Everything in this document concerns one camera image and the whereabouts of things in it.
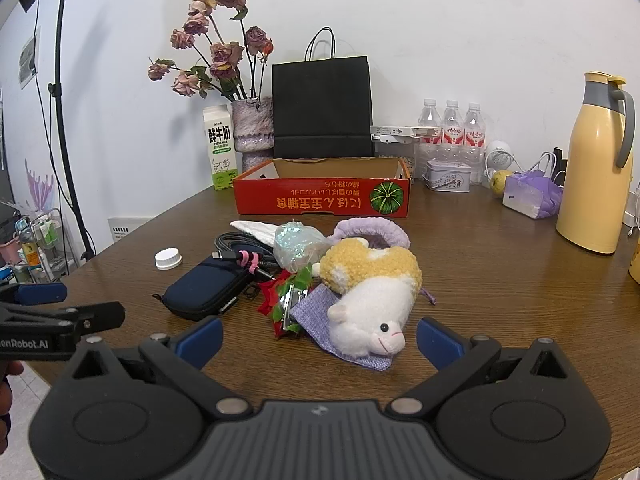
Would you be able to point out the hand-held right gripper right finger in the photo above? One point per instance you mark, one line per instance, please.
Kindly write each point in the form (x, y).
(435, 342)

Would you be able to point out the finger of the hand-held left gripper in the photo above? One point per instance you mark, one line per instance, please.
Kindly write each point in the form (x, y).
(95, 316)
(42, 293)

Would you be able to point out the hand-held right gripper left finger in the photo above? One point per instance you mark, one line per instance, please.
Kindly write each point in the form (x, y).
(202, 342)

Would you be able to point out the navy zip pouch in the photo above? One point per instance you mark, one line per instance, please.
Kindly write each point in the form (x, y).
(200, 290)

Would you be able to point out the white yellow plush toy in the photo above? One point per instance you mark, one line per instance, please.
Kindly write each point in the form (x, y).
(370, 310)

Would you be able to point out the red fabric flower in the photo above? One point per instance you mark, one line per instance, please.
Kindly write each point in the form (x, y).
(270, 300)

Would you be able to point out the white bottle cap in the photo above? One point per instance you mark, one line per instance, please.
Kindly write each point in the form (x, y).
(168, 259)

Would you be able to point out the silver metal clip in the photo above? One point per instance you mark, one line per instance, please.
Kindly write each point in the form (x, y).
(290, 307)

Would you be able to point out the purple woven pouch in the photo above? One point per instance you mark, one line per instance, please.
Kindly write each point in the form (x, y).
(312, 310)

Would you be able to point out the white pad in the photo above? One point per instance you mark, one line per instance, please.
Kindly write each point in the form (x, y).
(260, 230)

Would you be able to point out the purple fluffy headband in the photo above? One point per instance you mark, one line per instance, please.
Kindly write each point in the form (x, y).
(370, 225)

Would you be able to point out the iridescent plastic bag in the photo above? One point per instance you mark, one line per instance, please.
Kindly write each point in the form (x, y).
(297, 245)

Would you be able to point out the red cardboard box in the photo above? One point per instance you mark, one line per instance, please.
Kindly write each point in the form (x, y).
(310, 200)

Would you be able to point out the person's left hand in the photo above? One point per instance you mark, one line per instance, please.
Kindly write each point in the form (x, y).
(11, 368)

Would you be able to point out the white printed carton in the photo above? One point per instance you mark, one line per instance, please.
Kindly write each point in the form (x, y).
(127, 230)

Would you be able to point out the white tin box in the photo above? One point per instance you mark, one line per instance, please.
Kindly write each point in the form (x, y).
(447, 177)

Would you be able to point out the green pear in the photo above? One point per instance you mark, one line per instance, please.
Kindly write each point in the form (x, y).
(500, 181)

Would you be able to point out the purple plastic bag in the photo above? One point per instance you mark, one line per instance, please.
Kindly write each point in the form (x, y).
(532, 195)

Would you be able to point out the black light stand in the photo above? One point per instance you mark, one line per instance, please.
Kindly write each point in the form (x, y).
(61, 110)

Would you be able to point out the white green milk carton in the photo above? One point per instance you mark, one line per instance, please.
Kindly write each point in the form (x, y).
(220, 150)

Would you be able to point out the clear storage jar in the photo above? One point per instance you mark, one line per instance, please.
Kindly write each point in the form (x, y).
(395, 152)

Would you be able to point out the small white fan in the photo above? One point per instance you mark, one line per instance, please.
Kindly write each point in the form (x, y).
(497, 155)

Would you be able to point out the white flat box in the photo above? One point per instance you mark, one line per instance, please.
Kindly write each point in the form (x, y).
(395, 132)

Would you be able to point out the purple textured vase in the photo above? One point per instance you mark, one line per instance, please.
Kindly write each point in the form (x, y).
(255, 130)

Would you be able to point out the yellow thermos jug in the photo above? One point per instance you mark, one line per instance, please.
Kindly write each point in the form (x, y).
(590, 185)

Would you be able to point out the black charger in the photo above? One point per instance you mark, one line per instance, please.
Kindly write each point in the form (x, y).
(559, 154)

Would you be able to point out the black paper bag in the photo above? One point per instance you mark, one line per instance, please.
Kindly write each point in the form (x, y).
(322, 105)

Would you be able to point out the dried rose bouquet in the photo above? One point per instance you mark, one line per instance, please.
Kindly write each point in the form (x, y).
(225, 55)

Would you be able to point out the purple wall decal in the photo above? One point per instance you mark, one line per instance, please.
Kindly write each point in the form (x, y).
(39, 187)

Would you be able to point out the paper sheet on wall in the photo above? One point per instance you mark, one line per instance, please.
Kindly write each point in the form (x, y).
(27, 62)

